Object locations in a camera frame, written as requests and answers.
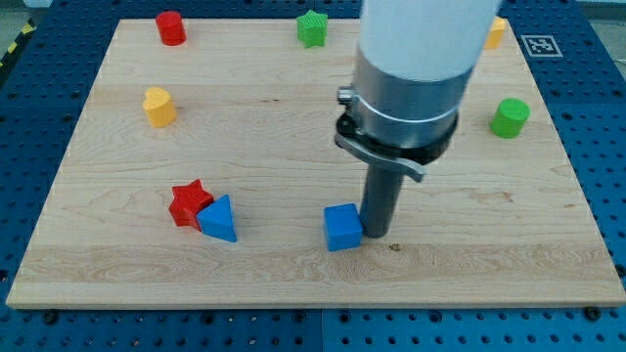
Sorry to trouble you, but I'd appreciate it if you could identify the blue cube block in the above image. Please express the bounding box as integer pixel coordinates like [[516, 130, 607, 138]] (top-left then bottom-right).
[[324, 203, 363, 251]]

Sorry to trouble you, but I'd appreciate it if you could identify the yellow block behind arm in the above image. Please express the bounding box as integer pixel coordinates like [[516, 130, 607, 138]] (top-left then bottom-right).
[[483, 17, 507, 50]]

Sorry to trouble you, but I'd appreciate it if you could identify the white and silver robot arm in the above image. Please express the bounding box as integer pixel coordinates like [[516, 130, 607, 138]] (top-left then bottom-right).
[[335, 0, 502, 181]]

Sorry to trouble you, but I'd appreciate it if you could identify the blue triangle block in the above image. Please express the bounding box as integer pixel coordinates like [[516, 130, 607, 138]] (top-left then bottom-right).
[[197, 195, 238, 242]]

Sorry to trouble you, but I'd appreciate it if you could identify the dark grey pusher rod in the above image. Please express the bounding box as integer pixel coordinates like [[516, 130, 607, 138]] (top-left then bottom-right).
[[359, 165, 404, 239]]

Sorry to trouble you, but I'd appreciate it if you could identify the light wooden board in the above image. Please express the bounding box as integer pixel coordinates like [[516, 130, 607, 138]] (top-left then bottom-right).
[[7, 20, 625, 310]]

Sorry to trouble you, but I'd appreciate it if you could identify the red star block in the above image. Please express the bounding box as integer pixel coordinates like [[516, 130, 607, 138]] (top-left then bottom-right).
[[168, 179, 214, 231]]

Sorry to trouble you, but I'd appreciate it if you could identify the green star block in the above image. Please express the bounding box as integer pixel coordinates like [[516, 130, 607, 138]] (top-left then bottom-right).
[[296, 10, 328, 48]]

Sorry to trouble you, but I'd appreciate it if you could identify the yellow heart block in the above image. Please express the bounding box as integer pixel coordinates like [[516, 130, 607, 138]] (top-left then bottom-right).
[[142, 87, 177, 128]]

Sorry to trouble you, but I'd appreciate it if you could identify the red cylinder block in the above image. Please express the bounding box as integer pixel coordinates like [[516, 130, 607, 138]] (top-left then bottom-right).
[[155, 11, 187, 46]]

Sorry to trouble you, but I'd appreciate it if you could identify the green cylinder block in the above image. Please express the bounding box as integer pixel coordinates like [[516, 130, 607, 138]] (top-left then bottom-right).
[[489, 98, 531, 139]]

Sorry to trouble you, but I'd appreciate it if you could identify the white fiducial marker tag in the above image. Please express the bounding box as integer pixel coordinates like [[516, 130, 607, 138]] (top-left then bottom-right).
[[521, 34, 562, 58]]

